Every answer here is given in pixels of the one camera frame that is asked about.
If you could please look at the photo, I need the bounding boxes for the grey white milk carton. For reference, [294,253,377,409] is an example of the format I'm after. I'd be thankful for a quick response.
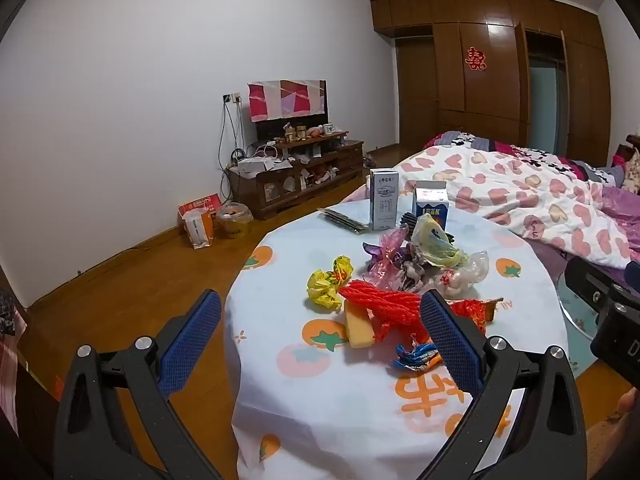
[369,168,401,231]

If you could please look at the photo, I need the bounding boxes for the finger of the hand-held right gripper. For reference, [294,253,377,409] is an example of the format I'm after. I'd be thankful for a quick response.
[564,255,640,318]

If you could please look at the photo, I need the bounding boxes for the yellow wrapper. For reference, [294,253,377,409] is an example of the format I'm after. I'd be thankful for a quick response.
[306,255,353,313]

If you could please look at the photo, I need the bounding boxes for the frosted glass door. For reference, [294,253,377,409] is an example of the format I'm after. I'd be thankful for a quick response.
[529,57,568,153]

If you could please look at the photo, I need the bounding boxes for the yellow plastic bag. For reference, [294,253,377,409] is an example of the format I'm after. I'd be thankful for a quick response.
[411,213,468,268]

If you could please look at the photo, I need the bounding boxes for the purple foil wrapper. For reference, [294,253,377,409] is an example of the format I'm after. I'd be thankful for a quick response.
[361,242,396,267]

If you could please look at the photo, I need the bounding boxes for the pink striped cloth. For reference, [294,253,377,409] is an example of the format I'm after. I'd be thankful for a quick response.
[0,332,26,413]

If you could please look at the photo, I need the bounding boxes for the patchwork cloth cover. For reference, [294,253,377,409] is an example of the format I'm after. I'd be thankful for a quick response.
[248,80,325,122]

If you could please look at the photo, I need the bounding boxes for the purple quilt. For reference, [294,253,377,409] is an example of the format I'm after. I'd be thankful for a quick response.
[597,182,640,261]

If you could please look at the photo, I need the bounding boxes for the patterned clear plastic wrapper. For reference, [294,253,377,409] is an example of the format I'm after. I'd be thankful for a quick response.
[394,254,432,295]

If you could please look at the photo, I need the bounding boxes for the clear plastic bag red print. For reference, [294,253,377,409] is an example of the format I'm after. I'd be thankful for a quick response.
[430,250,490,301]

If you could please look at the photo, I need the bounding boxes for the light blue cartoon bin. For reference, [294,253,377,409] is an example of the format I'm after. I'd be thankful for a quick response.
[554,260,608,378]

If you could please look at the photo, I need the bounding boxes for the black television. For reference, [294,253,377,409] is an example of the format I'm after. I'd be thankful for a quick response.
[247,79,331,145]

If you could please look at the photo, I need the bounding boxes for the orange mesh bag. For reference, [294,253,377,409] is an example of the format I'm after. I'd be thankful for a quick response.
[447,297,506,333]

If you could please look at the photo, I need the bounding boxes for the red mesh net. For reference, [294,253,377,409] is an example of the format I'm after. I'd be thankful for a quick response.
[339,280,426,343]

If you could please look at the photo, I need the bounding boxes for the yellow sponge block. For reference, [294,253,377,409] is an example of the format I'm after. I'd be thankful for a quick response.
[344,300,376,350]

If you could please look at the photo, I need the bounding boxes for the brown wooden wardrobe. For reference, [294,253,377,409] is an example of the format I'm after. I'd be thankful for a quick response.
[370,0,613,161]

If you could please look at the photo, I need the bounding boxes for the dark wooden television cabinet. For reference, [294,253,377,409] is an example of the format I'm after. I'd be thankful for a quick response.
[227,132,366,221]

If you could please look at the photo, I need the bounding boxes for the white box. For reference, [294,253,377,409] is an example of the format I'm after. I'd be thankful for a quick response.
[237,157,273,177]

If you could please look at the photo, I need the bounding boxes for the orange blue candy wrapper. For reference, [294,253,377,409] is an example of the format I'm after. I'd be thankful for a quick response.
[391,337,443,371]

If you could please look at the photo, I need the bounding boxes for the cartoon print blanket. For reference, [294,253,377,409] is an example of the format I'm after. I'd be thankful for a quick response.
[424,130,626,186]

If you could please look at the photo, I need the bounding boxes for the person's right hand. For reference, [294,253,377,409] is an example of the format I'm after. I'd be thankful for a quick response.
[587,389,640,480]

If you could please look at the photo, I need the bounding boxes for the hanging cables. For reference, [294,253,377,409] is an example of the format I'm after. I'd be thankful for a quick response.
[217,100,251,171]

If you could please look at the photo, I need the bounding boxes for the wooden bed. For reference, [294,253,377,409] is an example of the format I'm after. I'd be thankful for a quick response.
[345,134,640,288]

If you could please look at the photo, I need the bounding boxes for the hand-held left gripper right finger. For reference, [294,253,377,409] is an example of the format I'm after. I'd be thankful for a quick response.
[419,289,588,480]

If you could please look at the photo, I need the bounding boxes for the heart print quilt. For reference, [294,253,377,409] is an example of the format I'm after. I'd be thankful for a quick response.
[392,145,640,268]

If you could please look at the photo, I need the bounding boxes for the pink plastic wrapper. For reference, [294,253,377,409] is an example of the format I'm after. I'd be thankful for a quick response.
[367,225,416,291]

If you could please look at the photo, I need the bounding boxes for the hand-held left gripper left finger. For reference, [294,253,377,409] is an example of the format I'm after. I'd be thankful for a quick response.
[52,289,236,480]

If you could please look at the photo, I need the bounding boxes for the red snack packet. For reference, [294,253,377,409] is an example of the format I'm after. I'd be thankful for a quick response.
[178,193,223,231]

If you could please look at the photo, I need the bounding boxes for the blue white drink carton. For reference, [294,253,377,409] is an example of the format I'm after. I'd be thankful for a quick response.
[411,180,448,231]

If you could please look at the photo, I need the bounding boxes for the clear plastic jar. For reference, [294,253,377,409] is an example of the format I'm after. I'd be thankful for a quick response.
[216,201,253,240]

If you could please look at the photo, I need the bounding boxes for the white paper bag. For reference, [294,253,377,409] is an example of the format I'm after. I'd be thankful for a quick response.
[182,207,215,250]

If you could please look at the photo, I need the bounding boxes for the grey striped garment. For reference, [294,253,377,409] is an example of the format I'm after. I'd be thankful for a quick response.
[575,156,626,186]

